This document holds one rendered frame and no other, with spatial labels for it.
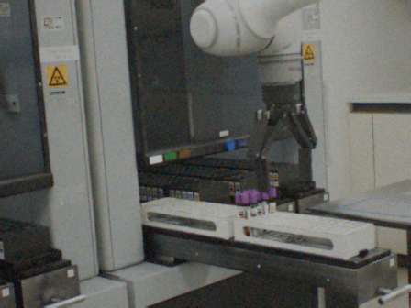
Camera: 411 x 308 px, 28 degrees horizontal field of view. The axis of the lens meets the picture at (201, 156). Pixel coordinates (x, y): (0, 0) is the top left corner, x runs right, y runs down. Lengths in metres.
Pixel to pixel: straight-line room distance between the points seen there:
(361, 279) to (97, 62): 0.74
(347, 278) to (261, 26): 0.50
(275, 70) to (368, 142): 2.76
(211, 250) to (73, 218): 0.31
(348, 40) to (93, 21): 2.73
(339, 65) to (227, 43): 2.90
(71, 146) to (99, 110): 0.11
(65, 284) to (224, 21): 0.64
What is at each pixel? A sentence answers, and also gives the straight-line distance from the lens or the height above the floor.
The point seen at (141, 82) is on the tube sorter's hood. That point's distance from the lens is 1.90.
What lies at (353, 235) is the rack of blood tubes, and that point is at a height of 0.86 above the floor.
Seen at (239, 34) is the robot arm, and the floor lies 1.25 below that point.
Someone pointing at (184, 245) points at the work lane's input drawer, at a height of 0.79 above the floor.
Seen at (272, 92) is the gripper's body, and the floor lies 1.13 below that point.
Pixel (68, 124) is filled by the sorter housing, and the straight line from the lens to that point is 1.80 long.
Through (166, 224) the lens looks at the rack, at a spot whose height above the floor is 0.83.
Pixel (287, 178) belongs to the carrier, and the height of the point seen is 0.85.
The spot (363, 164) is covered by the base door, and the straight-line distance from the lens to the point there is 4.42.
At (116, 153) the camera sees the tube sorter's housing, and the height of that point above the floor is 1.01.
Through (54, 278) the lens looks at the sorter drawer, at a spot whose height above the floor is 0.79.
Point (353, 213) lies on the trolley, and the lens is 1.97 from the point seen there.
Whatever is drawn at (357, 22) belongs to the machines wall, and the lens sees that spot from 4.51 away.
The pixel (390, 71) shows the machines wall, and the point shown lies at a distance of 4.76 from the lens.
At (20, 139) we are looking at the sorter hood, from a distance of 1.72.
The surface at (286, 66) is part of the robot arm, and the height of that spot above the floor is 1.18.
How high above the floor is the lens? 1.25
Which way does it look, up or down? 8 degrees down
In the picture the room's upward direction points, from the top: 4 degrees counter-clockwise
